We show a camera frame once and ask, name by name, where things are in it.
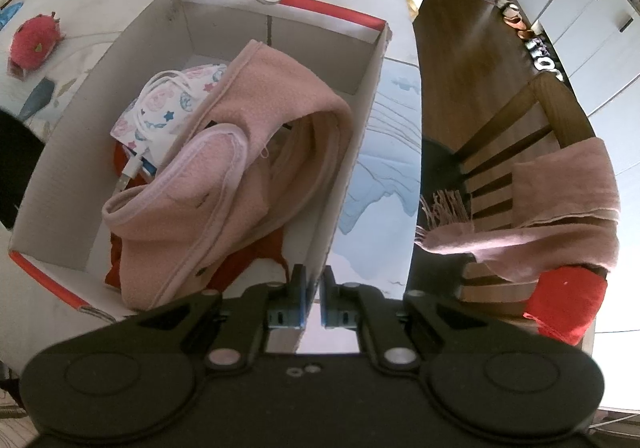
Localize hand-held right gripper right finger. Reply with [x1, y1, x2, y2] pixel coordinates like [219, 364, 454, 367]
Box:
[321, 264, 507, 375]

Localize white cardboard box red rim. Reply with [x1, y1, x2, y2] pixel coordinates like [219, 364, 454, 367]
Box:
[7, 0, 394, 355]

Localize red cloth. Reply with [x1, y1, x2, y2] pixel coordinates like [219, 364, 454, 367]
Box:
[104, 138, 292, 300]

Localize red garment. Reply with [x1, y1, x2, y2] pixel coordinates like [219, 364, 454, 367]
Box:
[522, 265, 609, 347]

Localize brown wooden chair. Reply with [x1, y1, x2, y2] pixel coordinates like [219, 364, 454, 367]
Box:
[420, 73, 609, 325]

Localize row of shoes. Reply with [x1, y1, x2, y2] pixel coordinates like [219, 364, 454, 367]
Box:
[500, 0, 567, 82]

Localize pink scarf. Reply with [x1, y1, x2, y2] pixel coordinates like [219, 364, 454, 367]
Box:
[414, 137, 622, 285]

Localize pink plush toy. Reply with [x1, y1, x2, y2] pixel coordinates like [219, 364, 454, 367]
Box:
[7, 10, 67, 80]

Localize dark rounded object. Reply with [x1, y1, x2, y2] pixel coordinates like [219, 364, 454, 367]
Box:
[0, 110, 48, 232]

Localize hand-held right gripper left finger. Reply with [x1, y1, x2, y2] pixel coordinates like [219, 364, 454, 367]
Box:
[119, 263, 308, 375]

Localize white cabinets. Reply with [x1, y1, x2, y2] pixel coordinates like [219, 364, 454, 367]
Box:
[510, 0, 640, 175]

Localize pink fleece garment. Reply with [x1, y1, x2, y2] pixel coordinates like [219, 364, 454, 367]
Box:
[101, 39, 357, 312]

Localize white cable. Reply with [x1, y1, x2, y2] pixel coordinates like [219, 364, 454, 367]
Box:
[117, 70, 212, 195]

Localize patterned face mask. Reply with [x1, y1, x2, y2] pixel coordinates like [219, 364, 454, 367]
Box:
[110, 63, 232, 165]

